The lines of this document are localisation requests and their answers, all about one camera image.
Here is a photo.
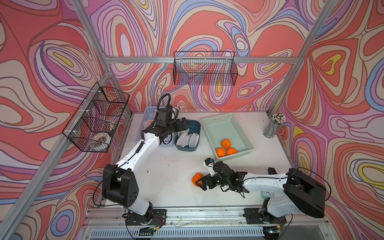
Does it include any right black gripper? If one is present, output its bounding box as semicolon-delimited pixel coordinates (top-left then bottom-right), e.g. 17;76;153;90
195;173;230;192

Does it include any white foam net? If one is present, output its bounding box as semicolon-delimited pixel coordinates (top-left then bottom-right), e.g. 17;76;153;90
176;133;191;148
189;133;200;148

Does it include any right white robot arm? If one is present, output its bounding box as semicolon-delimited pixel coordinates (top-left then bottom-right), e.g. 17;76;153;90
192;158;327;224

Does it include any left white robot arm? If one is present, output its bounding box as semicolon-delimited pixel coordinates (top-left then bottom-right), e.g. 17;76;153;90
102;106;188;225

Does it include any lavender perforated plastic basket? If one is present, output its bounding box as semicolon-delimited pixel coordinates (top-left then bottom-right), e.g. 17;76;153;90
135;106;175;148

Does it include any dark teal plastic tray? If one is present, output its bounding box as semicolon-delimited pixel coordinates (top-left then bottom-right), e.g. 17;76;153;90
174;120;201;152

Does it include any small mint alarm clock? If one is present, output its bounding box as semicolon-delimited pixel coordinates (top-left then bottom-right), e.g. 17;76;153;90
261;192;275;199

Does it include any black stapler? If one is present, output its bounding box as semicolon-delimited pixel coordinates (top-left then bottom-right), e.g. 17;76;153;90
268;167;277;175

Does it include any mint green perforated basket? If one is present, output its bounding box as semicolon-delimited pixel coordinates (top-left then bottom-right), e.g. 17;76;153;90
202;113;254;161

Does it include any metal cup of pencils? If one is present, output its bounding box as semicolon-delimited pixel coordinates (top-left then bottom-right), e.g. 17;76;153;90
263;113;286;139

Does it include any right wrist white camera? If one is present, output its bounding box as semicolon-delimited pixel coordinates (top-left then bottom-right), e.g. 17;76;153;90
203;158;216;177

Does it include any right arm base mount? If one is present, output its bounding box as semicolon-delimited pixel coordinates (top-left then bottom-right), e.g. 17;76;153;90
243;208;287;225

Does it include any tape roll in wire basket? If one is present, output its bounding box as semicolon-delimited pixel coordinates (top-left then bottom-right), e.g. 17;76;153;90
90;133;109;149

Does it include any black wire basket left wall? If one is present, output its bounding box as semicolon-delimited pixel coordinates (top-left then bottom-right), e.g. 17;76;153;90
63;83;130;153

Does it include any black wire basket wall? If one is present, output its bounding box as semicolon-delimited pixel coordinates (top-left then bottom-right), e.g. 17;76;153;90
173;50;238;86
63;83;130;153

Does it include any black wire basket back wall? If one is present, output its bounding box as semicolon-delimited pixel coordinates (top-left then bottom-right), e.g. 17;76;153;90
173;50;238;86

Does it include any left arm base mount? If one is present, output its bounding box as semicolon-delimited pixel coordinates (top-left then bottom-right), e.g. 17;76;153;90
122;209;167;227

